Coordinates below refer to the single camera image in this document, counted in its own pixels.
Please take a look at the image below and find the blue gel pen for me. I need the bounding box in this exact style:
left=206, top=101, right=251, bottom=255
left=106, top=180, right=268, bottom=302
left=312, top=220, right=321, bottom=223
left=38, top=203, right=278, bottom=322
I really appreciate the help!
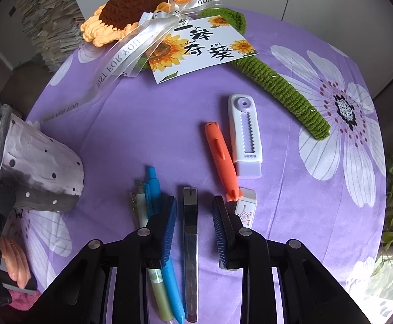
left=144, top=166, right=185, bottom=323

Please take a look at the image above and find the white printed ribbon bow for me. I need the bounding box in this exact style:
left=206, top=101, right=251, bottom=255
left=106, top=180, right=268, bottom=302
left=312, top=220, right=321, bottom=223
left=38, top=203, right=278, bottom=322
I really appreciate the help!
left=40, top=0, right=223, bottom=124

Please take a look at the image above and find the green gel pen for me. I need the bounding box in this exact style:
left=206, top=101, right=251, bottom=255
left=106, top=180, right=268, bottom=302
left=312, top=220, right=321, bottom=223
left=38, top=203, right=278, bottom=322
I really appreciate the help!
left=131, top=181, right=174, bottom=323

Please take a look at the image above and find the white correction tape dispenser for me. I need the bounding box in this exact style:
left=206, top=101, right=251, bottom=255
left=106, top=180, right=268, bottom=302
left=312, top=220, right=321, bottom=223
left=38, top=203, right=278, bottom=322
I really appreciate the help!
left=228, top=94, right=263, bottom=178

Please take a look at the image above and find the white eraser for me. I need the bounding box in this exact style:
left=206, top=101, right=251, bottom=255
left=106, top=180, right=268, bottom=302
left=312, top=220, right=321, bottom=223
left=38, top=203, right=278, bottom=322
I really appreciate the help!
left=235, top=187, right=257, bottom=228

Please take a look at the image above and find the sunflower greeting card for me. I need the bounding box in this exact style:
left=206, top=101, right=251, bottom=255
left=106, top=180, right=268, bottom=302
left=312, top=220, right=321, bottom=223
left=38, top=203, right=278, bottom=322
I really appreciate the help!
left=148, top=15, right=257, bottom=84

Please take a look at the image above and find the orange utility knife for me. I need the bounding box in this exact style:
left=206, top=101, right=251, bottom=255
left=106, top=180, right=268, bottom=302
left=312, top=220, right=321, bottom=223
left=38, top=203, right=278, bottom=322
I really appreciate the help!
left=205, top=121, right=243, bottom=202

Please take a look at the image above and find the tall stack of magazines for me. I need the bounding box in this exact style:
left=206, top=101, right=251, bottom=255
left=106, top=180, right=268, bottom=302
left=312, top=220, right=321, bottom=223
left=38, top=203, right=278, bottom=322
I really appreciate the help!
left=14, top=0, right=84, bottom=72

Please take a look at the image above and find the crochet sunflower with green stem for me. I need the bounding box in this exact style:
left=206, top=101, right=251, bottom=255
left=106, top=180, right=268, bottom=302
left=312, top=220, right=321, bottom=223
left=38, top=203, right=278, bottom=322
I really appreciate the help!
left=80, top=0, right=330, bottom=140

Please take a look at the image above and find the grey felt pen holder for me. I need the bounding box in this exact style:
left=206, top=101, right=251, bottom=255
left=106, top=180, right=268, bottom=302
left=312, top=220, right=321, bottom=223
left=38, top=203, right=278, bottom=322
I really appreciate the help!
left=0, top=104, right=84, bottom=213

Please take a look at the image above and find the person's left hand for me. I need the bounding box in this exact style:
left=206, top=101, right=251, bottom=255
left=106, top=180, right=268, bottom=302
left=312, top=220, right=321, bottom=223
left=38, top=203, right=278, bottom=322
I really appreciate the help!
left=0, top=236, right=31, bottom=289

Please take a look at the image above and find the purple floral tablecloth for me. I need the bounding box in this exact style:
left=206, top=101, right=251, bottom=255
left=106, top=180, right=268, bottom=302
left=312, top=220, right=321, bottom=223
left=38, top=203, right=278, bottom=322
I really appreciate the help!
left=5, top=9, right=385, bottom=323

